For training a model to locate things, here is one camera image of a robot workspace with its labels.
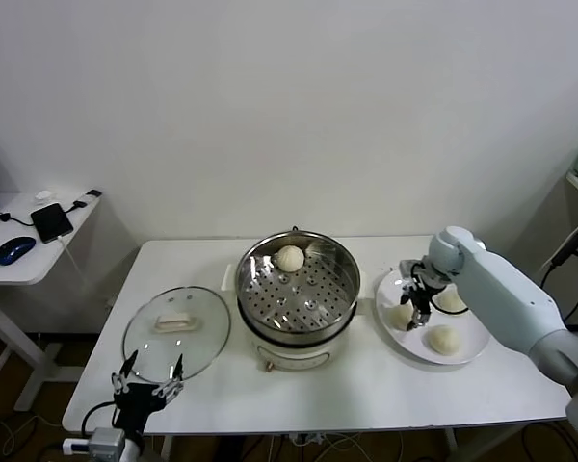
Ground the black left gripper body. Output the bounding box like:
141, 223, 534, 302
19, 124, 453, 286
113, 382, 170, 432

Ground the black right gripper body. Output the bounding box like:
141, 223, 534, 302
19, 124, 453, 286
408, 278, 437, 314

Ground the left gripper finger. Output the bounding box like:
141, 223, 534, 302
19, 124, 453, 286
111, 349, 140, 396
151, 353, 187, 400

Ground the white steamed baozi bun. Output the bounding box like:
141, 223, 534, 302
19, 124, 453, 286
388, 302, 415, 333
426, 324, 463, 357
273, 244, 305, 273
433, 288, 466, 317

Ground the glass lid with white handle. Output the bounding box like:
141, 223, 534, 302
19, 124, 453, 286
121, 286, 232, 385

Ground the perforated stainless steel steamer pot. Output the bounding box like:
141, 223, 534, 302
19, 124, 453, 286
220, 232, 375, 346

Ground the white round plate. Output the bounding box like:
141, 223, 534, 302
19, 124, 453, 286
374, 267, 491, 365

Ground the white electric cooker base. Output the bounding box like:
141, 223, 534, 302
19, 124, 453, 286
220, 262, 375, 374

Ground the white power strip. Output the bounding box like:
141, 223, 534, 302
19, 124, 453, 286
288, 432, 328, 447

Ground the white side table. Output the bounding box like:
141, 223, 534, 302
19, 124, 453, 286
0, 191, 102, 415

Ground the blue computer mouse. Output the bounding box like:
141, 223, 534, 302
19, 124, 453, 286
0, 236, 38, 267

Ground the black smartphone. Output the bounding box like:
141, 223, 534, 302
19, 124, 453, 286
30, 202, 75, 245

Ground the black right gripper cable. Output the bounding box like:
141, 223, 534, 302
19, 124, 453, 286
408, 259, 469, 318

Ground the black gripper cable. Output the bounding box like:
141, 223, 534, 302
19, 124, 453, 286
408, 259, 469, 318
79, 401, 117, 434

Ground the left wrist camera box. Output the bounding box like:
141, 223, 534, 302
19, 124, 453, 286
62, 427, 126, 458

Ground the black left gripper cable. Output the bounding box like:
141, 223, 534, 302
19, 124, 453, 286
79, 401, 117, 434

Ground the white charging cable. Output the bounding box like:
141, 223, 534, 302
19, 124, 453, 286
55, 235, 86, 285

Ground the black power adapter cable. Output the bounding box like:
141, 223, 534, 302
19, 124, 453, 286
539, 230, 578, 328

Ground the black usb adapter cable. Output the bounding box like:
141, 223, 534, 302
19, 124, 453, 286
65, 190, 102, 213

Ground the black laptop cable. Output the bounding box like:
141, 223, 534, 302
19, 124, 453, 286
0, 211, 35, 228

